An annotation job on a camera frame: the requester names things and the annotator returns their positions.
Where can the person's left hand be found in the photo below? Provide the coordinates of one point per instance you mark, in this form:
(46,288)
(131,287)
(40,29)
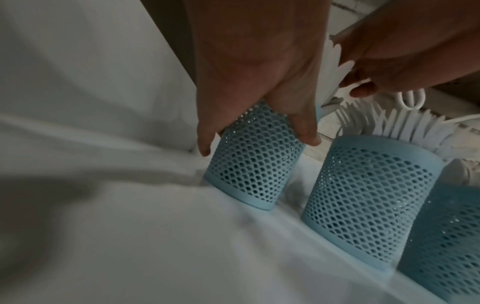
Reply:
(255,59)

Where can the person's right hand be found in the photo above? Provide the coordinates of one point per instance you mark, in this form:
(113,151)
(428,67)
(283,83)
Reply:
(412,44)

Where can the bunch of white plastic forks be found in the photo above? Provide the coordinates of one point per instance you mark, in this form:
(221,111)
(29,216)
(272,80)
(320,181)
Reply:
(405,124)

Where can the teal mesh cup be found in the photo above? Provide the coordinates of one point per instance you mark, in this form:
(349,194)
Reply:
(255,166)
(367,202)
(446,237)

